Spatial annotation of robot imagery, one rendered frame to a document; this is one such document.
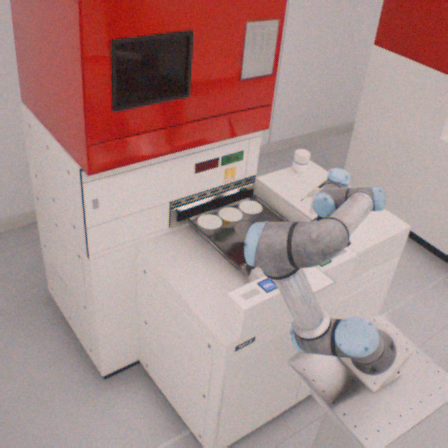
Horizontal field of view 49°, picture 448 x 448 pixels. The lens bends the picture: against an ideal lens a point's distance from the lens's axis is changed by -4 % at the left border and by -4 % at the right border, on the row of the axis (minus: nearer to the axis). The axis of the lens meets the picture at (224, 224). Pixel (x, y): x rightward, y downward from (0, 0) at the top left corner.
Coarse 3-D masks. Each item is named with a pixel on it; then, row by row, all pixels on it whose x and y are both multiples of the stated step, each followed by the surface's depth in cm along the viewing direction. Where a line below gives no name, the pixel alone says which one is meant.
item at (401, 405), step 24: (288, 360) 167; (312, 360) 168; (336, 360) 168; (408, 360) 170; (312, 384) 160; (336, 384) 160; (360, 384) 161; (408, 384) 162; (432, 384) 162; (336, 408) 153; (360, 408) 153; (384, 408) 154; (408, 408) 154; (432, 408) 154; (360, 432) 146; (384, 432) 147
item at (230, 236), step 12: (252, 216) 218; (264, 216) 219; (276, 216) 219; (204, 228) 208; (216, 228) 209; (228, 228) 210; (240, 228) 210; (216, 240) 202; (228, 240) 203; (240, 240) 204; (228, 252) 197; (240, 252) 198; (240, 264) 192
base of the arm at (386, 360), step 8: (384, 336) 157; (384, 344) 153; (392, 344) 159; (384, 352) 154; (392, 352) 157; (352, 360) 161; (376, 360) 152; (384, 360) 155; (392, 360) 157; (360, 368) 159; (368, 368) 156; (376, 368) 156; (384, 368) 156
